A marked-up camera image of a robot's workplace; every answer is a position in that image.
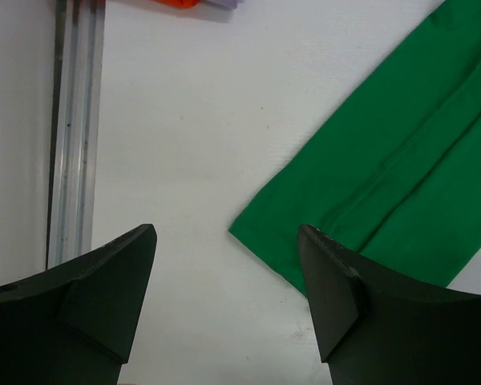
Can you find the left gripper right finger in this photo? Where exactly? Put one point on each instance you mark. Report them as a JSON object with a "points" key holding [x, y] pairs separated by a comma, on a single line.
{"points": [[376, 326]]}

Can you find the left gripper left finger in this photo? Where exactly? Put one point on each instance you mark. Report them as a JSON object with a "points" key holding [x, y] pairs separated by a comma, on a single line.
{"points": [[75, 323]]}

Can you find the green t-shirt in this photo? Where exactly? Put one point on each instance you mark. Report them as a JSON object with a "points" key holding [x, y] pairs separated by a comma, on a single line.
{"points": [[395, 173]]}

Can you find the orange t-shirt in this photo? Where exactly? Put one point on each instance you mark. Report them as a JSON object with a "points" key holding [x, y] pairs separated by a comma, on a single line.
{"points": [[181, 4]]}

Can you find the lavender t-shirt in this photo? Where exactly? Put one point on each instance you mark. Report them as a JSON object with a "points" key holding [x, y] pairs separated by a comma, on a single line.
{"points": [[227, 4]]}

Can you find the aluminium rail left edge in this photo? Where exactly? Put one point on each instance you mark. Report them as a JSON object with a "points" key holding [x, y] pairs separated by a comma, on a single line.
{"points": [[79, 36]]}

